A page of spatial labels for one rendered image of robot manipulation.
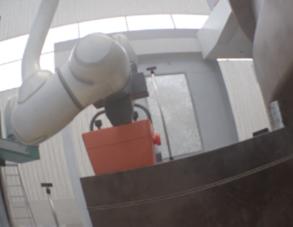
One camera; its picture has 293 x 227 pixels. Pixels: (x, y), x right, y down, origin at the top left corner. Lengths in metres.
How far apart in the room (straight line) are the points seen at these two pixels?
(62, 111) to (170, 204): 0.44
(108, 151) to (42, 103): 0.40
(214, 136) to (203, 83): 0.68
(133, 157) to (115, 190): 0.11
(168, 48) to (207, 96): 0.77
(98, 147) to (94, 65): 0.45
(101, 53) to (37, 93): 0.15
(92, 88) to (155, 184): 0.41
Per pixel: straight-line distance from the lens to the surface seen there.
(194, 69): 4.61
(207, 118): 4.43
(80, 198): 4.03
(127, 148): 1.00
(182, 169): 0.97
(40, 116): 0.66
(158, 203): 0.97
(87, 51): 0.61
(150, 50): 4.38
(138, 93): 0.83
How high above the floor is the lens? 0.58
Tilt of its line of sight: 13 degrees up
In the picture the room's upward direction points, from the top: 12 degrees counter-clockwise
